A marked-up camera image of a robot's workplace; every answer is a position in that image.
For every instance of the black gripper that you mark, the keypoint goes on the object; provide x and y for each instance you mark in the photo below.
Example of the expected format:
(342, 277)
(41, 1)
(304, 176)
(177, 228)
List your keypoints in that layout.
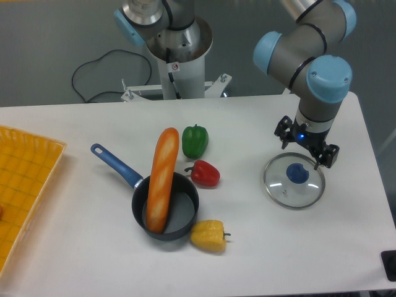
(311, 136)

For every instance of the glass pot lid blue knob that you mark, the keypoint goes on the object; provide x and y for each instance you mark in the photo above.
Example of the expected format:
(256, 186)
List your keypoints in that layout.
(292, 181)

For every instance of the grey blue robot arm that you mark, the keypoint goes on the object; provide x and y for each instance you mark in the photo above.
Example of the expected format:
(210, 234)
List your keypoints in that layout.
(298, 60)

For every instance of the red bell pepper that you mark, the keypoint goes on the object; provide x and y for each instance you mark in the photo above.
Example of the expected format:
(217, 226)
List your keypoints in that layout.
(204, 174)

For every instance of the green bell pepper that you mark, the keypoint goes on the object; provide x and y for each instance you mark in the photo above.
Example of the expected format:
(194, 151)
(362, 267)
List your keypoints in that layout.
(195, 140)

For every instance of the yellow bell pepper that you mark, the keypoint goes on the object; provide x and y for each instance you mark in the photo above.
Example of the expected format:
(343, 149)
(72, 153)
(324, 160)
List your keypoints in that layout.
(209, 235)

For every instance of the black device at table edge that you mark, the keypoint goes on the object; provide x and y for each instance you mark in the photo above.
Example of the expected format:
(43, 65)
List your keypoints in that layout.
(389, 263)

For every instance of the orange baguette bread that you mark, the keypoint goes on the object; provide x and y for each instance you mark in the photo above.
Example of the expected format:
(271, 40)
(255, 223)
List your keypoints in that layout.
(161, 178)

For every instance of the yellow woven tray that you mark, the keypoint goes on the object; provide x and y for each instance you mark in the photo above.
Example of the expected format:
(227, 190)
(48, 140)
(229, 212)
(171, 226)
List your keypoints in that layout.
(27, 163)

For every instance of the dark saucepan blue handle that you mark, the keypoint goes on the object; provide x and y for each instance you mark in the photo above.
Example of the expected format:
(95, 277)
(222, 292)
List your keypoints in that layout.
(182, 203)

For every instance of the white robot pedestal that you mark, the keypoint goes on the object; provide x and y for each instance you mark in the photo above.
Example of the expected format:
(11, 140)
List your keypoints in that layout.
(180, 56)

